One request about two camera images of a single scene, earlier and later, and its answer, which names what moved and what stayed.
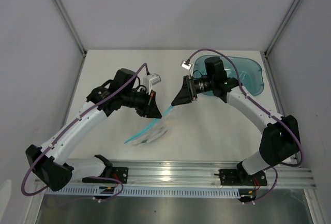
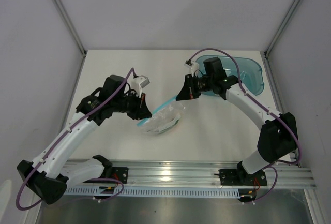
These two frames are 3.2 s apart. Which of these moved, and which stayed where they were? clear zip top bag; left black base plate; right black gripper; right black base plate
Moved: clear zip top bag
Stayed: right black gripper; left black base plate; right black base plate
